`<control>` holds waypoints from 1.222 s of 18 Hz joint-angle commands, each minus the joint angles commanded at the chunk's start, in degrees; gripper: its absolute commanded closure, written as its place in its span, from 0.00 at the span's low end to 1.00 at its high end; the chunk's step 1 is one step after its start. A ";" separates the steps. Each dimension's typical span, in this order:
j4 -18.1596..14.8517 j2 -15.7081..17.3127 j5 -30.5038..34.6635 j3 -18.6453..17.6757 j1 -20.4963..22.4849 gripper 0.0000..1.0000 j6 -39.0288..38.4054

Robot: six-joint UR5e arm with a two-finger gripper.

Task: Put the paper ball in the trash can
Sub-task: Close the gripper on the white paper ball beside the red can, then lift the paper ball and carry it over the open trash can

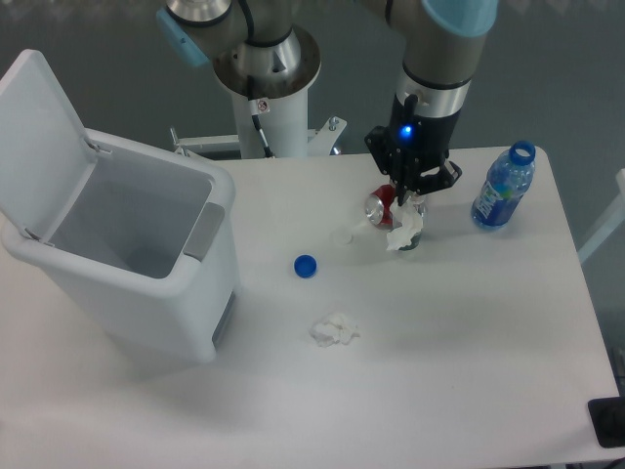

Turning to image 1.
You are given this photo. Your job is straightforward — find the white trash bin lid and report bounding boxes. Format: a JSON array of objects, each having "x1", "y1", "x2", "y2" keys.
[{"x1": 1, "y1": 49, "x2": 112, "y2": 244}]

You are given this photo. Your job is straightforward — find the white trash bin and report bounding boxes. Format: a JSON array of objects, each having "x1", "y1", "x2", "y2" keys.
[{"x1": 2, "y1": 130, "x2": 240, "y2": 363}]

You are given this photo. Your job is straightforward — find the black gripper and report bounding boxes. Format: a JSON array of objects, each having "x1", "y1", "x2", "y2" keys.
[{"x1": 364, "y1": 95, "x2": 462, "y2": 205}]

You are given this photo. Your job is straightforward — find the white chair part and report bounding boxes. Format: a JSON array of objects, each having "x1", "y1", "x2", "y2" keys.
[{"x1": 577, "y1": 169, "x2": 624, "y2": 265}]

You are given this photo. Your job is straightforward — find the blue bottle cap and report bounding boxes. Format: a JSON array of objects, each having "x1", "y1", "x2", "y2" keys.
[{"x1": 293, "y1": 254, "x2": 317, "y2": 278}]

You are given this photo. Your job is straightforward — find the black cable on pedestal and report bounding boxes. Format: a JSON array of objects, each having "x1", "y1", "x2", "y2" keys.
[{"x1": 246, "y1": 72, "x2": 277, "y2": 159}]

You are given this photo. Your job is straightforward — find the white crumpled paper on table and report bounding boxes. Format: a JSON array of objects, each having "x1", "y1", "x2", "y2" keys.
[{"x1": 309, "y1": 313, "x2": 361, "y2": 348}]

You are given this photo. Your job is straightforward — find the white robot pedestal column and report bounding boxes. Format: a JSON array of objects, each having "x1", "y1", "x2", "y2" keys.
[{"x1": 212, "y1": 23, "x2": 322, "y2": 160}]

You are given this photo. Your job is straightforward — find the white paper ball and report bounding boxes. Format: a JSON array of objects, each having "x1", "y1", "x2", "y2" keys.
[{"x1": 385, "y1": 192, "x2": 425, "y2": 253}]

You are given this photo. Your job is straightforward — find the small clear green-label bottle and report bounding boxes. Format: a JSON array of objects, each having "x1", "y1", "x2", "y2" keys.
[{"x1": 393, "y1": 194, "x2": 429, "y2": 253}]

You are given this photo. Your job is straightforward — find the black device at edge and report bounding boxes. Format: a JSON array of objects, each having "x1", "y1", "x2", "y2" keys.
[{"x1": 588, "y1": 397, "x2": 624, "y2": 448}]

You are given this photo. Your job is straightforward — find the white metal table frame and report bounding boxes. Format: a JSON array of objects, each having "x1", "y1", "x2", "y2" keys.
[{"x1": 169, "y1": 116, "x2": 348, "y2": 159}]

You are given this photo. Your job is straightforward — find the crushed red soda can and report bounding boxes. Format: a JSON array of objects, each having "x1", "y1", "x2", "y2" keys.
[{"x1": 364, "y1": 184, "x2": 396, "y2": 229}]

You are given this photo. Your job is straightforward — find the blue plastic drink bottle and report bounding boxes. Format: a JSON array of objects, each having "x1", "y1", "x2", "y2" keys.
[{"x1": 471, "y1": 141, "x2": 536, "y2": 230}]

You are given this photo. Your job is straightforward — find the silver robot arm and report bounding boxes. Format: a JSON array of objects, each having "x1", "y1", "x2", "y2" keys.
[{"x1": 156, "y1": 1, "x2": 498, "y2": 204}]

